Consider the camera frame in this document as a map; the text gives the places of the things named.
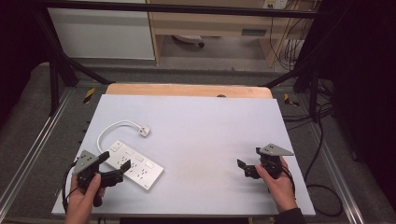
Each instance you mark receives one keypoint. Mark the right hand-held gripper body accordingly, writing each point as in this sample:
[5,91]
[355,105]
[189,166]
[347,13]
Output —
[271,161]

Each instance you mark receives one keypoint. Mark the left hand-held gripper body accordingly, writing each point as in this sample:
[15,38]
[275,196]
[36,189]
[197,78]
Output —
[84,161]

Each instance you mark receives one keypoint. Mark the white power strip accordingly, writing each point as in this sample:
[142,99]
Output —
[134,164]

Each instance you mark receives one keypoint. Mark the person's right hand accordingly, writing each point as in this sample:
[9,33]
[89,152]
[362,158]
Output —
[278,186]

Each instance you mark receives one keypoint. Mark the person's left hand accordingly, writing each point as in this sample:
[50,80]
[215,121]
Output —
[81,202]

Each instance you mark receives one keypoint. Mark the white plug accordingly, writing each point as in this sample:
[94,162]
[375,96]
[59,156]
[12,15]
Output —
[144,131]

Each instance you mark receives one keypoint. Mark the yellow black floor tape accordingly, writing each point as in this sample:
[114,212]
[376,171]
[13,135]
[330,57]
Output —
[289,100]
[89,95]

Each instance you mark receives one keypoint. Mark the black metal stand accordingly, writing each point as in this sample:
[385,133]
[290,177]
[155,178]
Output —
[57,74]
[306,77]

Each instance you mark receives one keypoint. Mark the wooden table board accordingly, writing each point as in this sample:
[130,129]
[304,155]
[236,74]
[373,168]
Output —
[186,90]

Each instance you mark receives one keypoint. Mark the white cabinet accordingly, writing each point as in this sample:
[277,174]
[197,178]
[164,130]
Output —
[102,32]

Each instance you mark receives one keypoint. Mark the black curtain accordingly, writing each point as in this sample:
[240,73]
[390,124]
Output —
[364,77]
[17,46]

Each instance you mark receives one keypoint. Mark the office chair base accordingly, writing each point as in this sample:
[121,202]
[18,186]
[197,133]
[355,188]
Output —
[190,39]

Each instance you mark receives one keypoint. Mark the wooden desk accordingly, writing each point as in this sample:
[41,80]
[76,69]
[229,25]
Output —
[214,26]

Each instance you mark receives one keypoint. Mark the black metal crossbar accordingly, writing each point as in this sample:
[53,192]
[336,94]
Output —
[174,9]

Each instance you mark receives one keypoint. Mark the aluminium floor rail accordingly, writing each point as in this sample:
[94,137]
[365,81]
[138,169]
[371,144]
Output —
[337,174]
[34,146]

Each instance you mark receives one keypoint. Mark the white wall socket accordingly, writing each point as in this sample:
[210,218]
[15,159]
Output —
[274,3]

